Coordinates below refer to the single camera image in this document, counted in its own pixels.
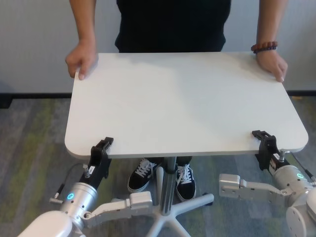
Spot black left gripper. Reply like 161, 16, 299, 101
80, 136, 114, 190

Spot black box at wall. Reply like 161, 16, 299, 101
0, 95, 13, 109

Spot black wall baseboard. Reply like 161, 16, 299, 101
0, 90, 316, 99

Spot person left hand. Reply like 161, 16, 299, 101
255, 50, 289, 83

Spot brown wooden bead bracelet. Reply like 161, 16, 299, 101
251, 40, 279, 51

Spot black t-shirt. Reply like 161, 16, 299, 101
115, 0, 227, 53

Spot black sneaker white laces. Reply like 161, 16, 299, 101
127, 158, 161, 192
175, 164, 197, 202

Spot dark blue bead bracelet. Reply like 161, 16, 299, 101
253, 45, 278, 54

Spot white rolling table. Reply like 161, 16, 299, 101
64, 51, 310, 237

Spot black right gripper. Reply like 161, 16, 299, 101
251, 130, 289, 173

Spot black right sneaker white laces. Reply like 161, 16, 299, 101
127, 158, 161, 192

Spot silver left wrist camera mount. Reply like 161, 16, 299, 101
85, 191, 154, 229

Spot black left sneaker white laces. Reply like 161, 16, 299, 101
175, 164, 197, 202

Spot person right hand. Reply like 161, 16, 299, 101
65, 40, 97, 81

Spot grey left arm cable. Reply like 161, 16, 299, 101
49, 162, 87, 204

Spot person bare left forearm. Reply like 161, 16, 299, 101
255, 0, 277, 46

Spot person bare right forearm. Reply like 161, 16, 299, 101
69, 0, 98, 45

